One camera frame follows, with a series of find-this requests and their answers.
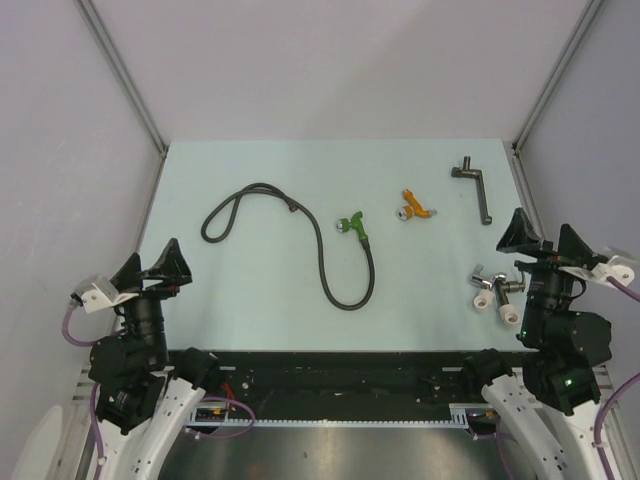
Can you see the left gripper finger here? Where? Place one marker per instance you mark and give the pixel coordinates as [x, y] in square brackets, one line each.
[128, 278]
[171, 268]

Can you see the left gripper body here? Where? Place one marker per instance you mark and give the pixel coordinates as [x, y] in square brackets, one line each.
[160, 289]

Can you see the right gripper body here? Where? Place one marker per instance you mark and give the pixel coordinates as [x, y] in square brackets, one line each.
[544, 265]

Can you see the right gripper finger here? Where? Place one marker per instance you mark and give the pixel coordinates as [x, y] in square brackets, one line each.
[520, 235]
[572, 248]

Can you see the green water faucet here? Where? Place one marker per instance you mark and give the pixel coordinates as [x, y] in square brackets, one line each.
[354, 223]

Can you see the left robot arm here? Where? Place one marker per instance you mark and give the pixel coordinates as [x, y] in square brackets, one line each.
[139, 400]

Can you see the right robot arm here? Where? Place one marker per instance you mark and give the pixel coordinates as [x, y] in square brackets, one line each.
[552, 408]

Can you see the orange water faucet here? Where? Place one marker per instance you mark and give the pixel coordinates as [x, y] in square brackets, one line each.
[413, 208]

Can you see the chrome faucet white fittings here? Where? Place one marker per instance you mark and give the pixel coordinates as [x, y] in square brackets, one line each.
[493, 291]

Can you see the dark metal faucet spout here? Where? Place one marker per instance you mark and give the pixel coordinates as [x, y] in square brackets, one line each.
[466, 171]

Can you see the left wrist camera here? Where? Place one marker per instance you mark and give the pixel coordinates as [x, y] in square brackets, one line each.
[98, 293]

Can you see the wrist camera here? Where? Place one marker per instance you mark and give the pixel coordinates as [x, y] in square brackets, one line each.
[619, 264]
[98, 293]

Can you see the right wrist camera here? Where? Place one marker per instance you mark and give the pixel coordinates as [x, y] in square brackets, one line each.
[619, 264]

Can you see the white slotted cable duct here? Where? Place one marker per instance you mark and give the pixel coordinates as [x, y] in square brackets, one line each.
[457, 420]

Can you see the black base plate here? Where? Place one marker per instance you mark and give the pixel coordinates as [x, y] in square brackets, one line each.
[350, 387]

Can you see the right aluminium frame post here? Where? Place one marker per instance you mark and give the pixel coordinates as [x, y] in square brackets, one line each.
[578, 35]

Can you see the aluminium frame post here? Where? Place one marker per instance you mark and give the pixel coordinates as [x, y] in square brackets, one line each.
[578, 35]
[105, 43]

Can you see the left aluminium frame post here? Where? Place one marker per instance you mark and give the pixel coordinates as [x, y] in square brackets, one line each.
[105, 43]

